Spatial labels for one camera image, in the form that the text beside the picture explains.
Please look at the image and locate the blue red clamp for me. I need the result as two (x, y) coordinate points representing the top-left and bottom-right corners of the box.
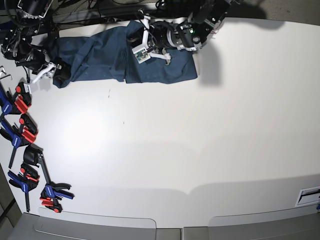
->
(38, 153), (74, 213)
(7, 162), (40, 213)
(0, 113), (38, 169)
(0, 81), (32, 121)

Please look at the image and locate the metal hex key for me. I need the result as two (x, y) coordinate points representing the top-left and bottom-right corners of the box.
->
(0, 65), (12, 80)

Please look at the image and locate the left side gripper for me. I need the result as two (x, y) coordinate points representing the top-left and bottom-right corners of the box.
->
(126, 9), (178, 66)

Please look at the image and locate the right side wrist camera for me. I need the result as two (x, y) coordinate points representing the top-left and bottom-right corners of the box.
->
(23, 82), (40, 95)

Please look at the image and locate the grey chair left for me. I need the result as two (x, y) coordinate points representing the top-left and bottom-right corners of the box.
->
(0, 213), (182, 240)

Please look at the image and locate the grey chair right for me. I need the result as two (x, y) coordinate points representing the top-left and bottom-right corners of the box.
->
(181, 205), (320, 240)

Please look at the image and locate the left side wrist camera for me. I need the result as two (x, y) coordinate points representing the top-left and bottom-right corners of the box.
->
(132, 45), (151, 64)

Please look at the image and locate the robot arm on right side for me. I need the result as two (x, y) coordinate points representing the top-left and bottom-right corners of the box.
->
(0, 0), (71, 85)

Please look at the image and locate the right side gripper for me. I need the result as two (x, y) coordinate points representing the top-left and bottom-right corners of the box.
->
(16, 51), (71, 85)

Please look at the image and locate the blue red clamp bottom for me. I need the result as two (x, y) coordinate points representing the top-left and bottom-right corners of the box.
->
(38, 153), (74, 213)

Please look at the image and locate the robot arm on left side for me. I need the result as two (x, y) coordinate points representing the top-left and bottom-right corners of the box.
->
(127, 0), (234, 65)

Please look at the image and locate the blue red clamp top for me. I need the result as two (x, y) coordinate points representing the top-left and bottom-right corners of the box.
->
(0, 81), (32, 121)

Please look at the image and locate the grey chair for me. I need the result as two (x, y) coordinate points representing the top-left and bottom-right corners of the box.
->
(181, 205), (320, 240)
(0, 213), (182, 240)

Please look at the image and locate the white label sticker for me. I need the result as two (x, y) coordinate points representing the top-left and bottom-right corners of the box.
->
(295, 186), (320, 208)

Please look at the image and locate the blue T-shirt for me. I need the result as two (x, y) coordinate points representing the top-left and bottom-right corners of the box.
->
(47, 21), (198, 89)

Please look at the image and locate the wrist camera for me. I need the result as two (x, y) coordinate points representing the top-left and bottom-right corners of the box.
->
(23, 82), (40, 95)
(132, 45), (151, 64)

